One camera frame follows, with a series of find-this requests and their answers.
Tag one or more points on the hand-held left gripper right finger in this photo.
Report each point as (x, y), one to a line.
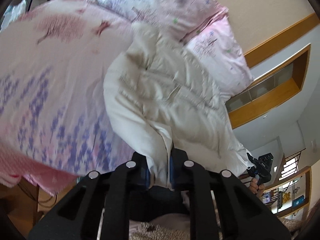
(172, 172)

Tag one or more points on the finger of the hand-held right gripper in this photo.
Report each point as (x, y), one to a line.
(250, 163)

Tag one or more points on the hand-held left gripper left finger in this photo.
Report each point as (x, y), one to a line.
(146, 178)

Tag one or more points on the white puffer jacket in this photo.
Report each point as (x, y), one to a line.
(162, 92)

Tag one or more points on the person's right forearm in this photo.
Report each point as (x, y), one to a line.
(290, 225)

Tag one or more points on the person's right hand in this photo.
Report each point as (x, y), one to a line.
(255, 185)

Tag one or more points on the wooden stair railing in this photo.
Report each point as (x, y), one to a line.
(292, 177)

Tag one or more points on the blue box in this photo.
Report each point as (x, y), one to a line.
(297, 201)

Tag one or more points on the beige fuzzy sweater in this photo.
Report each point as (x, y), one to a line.
(160, 230)

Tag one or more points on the wooden framed alcove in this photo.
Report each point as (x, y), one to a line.
(287, 90)

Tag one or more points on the pink pillow with tree print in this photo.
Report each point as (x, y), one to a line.
(220, 55)

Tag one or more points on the pink floral bed sheet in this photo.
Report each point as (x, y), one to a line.
(50, 92)

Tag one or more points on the wooden bedside table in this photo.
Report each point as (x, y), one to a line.
(17, 205)

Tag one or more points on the pink pillow with purple leaves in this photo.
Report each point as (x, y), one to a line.
(150, 0)

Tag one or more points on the wooden wall trim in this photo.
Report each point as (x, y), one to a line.
(280, 33)

